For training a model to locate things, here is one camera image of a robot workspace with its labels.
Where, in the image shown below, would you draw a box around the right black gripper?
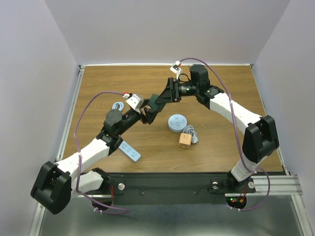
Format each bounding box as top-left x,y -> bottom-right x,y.
155,78 -> 199,104

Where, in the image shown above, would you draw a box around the light blue power cord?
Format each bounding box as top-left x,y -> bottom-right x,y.
112,101 -> 125,113

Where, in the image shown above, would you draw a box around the light blue power strip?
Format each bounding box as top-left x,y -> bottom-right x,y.
119,141 -> 141,162

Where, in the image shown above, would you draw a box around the dark green cube adapter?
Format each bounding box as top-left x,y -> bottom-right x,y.
151,94 -> 159,109

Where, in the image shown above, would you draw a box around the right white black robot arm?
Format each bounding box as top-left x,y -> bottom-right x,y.
154,62 -> 279,192

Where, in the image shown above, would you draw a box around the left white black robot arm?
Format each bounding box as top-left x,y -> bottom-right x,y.
31,94 -> 164,214

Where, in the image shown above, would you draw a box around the round light blue socket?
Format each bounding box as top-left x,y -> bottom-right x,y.
168,114 -> 188,133

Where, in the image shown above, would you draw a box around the orange cube socket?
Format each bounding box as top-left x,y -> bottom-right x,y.
178,133 -> 192,149

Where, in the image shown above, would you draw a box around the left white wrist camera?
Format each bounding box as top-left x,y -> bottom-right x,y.
126,93 -> 144,113

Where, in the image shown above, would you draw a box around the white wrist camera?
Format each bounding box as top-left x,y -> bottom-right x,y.
170,61 -> 182,76
126,93 -> 144,113

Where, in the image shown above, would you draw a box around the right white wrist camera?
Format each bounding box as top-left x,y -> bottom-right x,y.
170,61 -> 182,76

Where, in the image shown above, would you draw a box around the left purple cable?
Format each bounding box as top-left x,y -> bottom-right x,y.
73,91 -> 130,215

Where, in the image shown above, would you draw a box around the purple cable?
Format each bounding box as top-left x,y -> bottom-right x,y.
73,91 -> 130,215
179,58 -> 271,212

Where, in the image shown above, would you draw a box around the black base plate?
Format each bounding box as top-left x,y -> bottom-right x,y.
88,172 -> 255,205

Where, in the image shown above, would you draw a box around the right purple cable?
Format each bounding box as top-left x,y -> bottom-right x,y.
179,58 -> 271,212

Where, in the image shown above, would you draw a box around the aluminium rail frame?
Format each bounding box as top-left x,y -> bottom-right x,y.
29,64 -> 306,236

